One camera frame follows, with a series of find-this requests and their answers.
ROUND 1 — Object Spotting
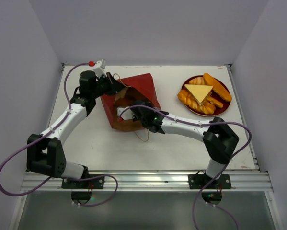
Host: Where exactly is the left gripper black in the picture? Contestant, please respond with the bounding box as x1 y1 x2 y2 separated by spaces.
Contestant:
91 72 126 98

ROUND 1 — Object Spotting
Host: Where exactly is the red paper bag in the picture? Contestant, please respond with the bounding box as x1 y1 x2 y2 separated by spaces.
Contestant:
101 73 161 132

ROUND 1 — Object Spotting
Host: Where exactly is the braided fake bread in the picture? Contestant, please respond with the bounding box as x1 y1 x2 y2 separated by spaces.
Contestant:
177 90 216 115

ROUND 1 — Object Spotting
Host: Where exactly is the triangular fake sandwich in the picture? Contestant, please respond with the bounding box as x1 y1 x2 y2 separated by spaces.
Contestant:
184 84 213 105

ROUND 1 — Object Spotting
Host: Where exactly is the fake croissant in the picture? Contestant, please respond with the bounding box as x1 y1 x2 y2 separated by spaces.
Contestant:
189 77 205 85

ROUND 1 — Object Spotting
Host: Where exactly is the fake bread slice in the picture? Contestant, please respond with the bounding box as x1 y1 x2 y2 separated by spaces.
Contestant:
207 96 223 108

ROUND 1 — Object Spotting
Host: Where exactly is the long orange bread loaf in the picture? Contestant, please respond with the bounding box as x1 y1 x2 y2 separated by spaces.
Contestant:
203 73 232 102

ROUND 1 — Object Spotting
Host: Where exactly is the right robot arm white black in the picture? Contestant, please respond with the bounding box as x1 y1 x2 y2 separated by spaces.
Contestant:
130 101 239 188

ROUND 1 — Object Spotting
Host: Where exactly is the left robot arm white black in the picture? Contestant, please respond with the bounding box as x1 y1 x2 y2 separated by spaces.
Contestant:
26 70 125 188

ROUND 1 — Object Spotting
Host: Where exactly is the red round tray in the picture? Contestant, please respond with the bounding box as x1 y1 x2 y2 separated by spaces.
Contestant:
177 75 231 117

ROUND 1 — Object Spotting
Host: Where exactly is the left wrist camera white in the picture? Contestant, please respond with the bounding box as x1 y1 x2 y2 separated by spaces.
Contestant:
92 59 107 78

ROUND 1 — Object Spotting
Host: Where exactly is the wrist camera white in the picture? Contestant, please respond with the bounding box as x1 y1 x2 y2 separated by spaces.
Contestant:
116 106 135 121
92 59 107 78

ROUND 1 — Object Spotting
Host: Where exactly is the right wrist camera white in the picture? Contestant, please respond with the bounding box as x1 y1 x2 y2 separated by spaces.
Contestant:
116 106 135 121

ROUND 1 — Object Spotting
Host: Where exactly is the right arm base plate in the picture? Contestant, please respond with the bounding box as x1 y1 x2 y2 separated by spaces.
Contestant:
188 170 232 190

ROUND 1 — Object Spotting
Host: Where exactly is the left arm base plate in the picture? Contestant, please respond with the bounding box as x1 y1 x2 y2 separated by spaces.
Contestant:
61 174 105 190

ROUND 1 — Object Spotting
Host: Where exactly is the aluminium rail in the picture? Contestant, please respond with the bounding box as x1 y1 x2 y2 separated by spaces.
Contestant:
21 170 273 192

